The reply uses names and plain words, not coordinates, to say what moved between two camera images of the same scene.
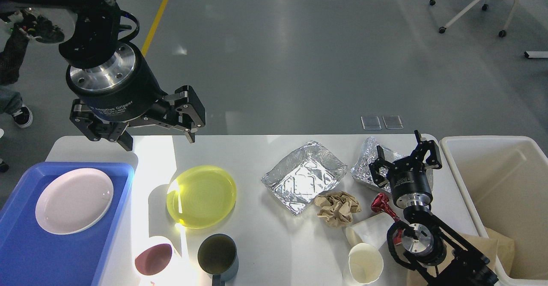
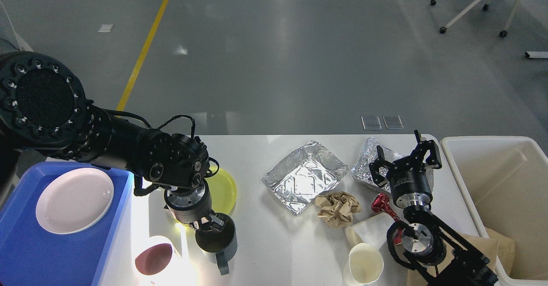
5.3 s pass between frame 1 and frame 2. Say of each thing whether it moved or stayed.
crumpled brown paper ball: stayed
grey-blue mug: moved
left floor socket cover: stayed
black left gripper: moved
